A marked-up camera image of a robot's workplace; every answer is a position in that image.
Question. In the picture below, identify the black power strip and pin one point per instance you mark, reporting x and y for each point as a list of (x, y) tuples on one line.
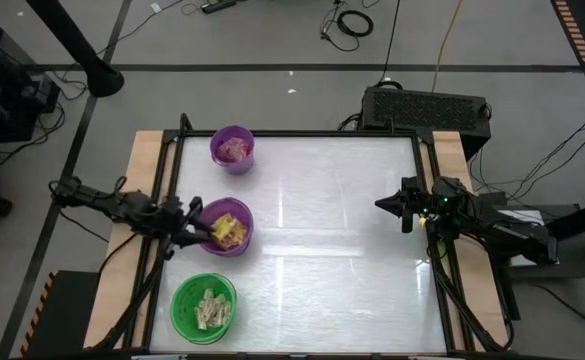
[(217, 6)]

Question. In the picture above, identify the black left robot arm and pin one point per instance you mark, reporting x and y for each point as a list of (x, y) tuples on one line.
[(117, 205)]

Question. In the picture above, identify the black equipment rack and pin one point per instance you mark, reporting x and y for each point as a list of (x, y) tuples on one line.
[(2, 95)]

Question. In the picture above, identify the green plastic bucket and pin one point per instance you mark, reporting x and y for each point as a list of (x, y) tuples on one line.
[(184, 305)]

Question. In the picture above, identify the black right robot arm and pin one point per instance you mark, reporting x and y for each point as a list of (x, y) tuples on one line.
[(502, 232)]

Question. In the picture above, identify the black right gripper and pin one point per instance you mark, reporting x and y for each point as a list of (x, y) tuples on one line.
[(414, 205)]

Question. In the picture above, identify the beige candy packet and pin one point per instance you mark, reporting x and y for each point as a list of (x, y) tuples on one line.
[(213, 311), (208, 294), (224, 309), (201, 317)]

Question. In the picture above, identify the purple plastic bucket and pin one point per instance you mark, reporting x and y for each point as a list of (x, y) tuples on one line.
[(239, 207), (242, 167)]

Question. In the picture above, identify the pink-red candy packet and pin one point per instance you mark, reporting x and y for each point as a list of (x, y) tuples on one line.
[(227, 151), (242, 147)]

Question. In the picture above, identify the yellow red candy packet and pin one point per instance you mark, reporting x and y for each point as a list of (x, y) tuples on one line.
[(232, 241)]

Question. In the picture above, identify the black table frame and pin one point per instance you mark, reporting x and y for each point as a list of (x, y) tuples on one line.
[(297, 133)]

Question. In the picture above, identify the black pole stand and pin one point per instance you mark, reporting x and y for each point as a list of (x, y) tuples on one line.
[(72, 35)]

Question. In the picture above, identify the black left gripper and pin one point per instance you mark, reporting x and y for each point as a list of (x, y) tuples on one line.
[(174, 220)]

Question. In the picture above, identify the wooden side board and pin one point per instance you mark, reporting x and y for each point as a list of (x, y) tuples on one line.
[(144, 155), (449, 155)]

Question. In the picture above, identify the black computer case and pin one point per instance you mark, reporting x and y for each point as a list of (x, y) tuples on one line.
[(422, 112)]

